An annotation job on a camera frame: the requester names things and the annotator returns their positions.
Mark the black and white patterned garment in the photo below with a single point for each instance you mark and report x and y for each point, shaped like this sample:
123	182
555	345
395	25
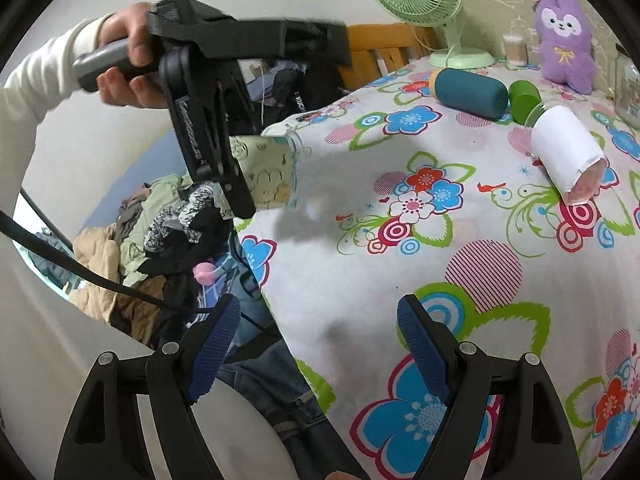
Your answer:
172	222

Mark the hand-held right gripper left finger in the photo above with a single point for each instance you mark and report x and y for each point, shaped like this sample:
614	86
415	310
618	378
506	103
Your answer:
216	349

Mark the person's blue jeans leg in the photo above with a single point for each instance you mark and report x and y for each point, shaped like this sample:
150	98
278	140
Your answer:
280	380

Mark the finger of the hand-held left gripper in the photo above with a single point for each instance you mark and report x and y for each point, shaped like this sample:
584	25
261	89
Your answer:
295	39
200	125

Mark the black bag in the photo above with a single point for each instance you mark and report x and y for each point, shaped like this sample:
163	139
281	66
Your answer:
290	90

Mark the light green garment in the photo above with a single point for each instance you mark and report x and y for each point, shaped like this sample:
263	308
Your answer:
145	220

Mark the person's left forearm white sleeve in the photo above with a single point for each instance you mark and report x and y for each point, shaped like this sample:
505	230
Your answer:
47	65

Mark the orange wooden chair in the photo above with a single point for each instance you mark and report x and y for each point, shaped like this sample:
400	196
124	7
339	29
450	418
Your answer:
370	42

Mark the teal bottle with orange cap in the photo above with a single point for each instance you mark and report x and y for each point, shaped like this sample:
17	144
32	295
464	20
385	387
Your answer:
472	92

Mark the purple plush toy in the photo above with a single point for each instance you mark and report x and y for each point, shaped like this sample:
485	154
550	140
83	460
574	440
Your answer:
565	45

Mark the beige coat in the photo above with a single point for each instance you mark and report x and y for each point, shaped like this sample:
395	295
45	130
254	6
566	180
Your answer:
97	265

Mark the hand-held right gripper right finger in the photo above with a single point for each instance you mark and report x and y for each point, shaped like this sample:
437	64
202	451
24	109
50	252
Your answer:
424	350

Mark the green plastic cup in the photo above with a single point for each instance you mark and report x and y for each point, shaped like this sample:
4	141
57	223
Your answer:
525	97

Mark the person's left hand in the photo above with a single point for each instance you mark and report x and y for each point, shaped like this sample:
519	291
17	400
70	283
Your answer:
136	35

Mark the glass jar with white label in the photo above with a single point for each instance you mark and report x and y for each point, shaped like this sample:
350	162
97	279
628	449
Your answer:
565	145

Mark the cotton swab container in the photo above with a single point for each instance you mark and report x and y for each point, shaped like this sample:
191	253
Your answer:
515	50

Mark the clear glass jar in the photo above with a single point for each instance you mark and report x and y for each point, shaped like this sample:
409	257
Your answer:
629	90

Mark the floral printed tablecloth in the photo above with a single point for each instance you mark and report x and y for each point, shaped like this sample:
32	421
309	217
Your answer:
360	240

